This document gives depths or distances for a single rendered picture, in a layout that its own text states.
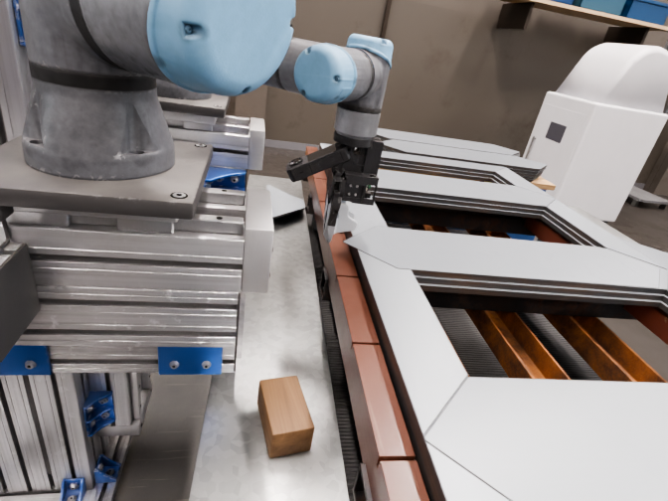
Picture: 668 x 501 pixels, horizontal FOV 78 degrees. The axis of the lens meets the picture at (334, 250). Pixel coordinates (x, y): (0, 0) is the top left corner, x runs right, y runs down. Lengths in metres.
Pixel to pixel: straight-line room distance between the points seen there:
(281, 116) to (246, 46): 4.31
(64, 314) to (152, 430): 0.74
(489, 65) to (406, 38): 1.01
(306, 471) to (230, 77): 0.50
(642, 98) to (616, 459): 3.93
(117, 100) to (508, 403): 0.54
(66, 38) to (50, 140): 0.10
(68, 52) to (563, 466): 0.63
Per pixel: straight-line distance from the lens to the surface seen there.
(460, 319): 1.25
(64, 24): 0.47
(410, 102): 4.93
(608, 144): 4.25
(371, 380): 0.56
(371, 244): 0.83
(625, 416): 0.66
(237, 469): 0.64
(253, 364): 0.76
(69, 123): 0.49
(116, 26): 0.41
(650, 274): 1.15
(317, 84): 0.60
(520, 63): 5.42
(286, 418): 0.62
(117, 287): 0.55
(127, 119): 0.49
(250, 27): 0.38
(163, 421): 1.31
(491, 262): 0.90
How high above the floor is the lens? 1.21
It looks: 27 degrees down
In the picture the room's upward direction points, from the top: 10 degrees clockwise
